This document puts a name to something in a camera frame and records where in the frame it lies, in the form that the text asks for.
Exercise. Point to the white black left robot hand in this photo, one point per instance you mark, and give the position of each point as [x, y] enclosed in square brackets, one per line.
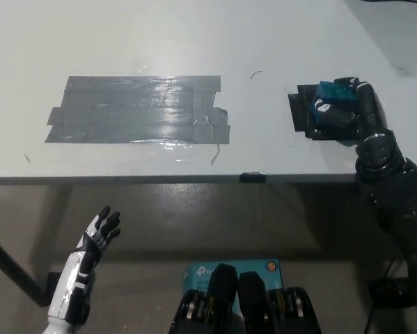
[86, 257]

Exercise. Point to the grey duct tape patch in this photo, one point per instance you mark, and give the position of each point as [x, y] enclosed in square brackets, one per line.
[135, 111]

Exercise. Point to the black tape marked spot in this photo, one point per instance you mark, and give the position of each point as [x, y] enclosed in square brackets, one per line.
[300, 111]

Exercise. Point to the teal cardboard router box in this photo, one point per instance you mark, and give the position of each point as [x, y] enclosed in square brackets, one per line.
[201, 275]

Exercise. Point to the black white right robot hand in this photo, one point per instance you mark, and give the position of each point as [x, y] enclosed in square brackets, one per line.
[368, 111]

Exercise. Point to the blue green rubik's cube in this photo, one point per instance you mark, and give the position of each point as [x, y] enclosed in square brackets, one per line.
[337, 94]

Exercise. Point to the black table foot plate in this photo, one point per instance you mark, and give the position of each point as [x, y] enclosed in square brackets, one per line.
[389, 292]

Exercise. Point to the black table leg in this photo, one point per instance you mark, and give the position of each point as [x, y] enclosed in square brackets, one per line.
[13, 261]

